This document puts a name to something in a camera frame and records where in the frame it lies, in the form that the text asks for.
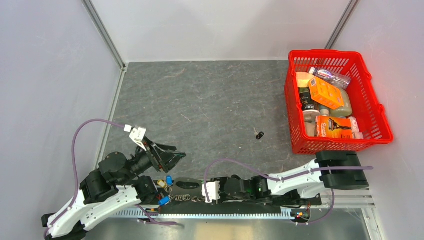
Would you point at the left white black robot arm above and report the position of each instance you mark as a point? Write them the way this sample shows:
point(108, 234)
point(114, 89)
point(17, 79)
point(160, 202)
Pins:
point(116, 184)

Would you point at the beige soap pouch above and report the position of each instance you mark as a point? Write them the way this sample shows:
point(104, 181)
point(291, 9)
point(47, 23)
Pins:
point(343, 111)

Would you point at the yellow capped key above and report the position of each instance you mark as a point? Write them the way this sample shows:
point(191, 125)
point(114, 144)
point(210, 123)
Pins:
point(161, 183)

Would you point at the pink white packet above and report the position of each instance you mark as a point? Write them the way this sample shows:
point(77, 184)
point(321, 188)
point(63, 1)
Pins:
point(356, 134)

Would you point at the orange razor package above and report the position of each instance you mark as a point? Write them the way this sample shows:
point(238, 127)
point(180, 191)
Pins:
point(333, 127)

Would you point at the dark green bottle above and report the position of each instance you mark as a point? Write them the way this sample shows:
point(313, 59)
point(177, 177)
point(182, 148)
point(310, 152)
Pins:
point(310, 108)

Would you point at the leopard print wrist strap keyring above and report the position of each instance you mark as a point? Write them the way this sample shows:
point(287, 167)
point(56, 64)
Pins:
point(186, 189)

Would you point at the yellow sponge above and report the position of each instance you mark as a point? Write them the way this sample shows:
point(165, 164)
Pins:
point(303, 79)

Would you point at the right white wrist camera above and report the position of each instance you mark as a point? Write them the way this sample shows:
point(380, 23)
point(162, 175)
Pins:
point(210, 191)

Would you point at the red plastic basket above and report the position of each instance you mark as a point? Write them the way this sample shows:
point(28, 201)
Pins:
point(368, 111)

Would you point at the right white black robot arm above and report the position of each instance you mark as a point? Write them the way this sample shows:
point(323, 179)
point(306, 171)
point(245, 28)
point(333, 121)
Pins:
point(331, 169)

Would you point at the black capped key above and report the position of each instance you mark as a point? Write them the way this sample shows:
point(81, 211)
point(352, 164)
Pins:
point(258, 134)

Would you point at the black mounting base plate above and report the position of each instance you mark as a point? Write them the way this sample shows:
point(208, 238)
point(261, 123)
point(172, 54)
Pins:
point(256, 191)

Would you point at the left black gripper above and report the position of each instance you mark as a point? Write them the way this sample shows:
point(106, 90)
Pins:
point(165, 160)

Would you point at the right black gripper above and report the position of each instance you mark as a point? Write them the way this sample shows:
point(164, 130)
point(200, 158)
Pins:
point(226, 179)

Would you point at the orange carton box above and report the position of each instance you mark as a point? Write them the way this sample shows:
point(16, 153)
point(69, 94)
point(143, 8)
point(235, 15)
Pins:
point(325, 93)

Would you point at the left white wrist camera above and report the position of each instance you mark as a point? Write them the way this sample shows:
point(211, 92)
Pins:
point(137, 135)

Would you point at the clear plastic bottle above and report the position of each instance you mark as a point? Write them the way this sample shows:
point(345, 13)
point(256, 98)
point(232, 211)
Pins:
point(336, 79)

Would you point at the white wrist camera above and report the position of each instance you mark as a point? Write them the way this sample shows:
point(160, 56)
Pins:
point(137, 135)
point(210, 191)

